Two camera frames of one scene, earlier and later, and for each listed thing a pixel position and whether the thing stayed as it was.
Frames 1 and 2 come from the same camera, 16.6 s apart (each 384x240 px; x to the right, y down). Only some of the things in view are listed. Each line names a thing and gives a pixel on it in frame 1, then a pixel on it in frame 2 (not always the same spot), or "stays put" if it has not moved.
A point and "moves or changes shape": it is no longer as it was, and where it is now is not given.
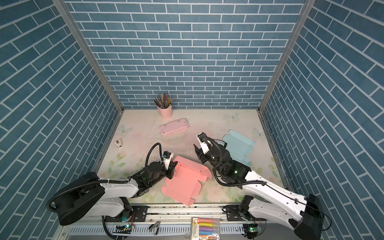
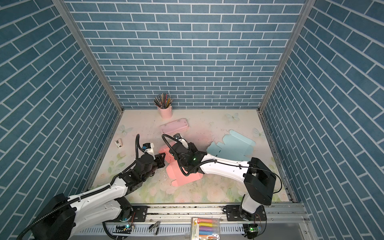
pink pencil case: x=174 y=127 stays put
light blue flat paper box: x=238 y=147 stays put
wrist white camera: x=205 y=144 → x=178 y=137
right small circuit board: x=251 y=230 stays put
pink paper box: x=185 y=185 moves or changes shape
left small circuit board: x=124 y=229 stays put
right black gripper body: x=209 y=156 → x=192 y=148
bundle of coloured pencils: x=163 y=101 stays put
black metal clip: x=156 y=226 stays put
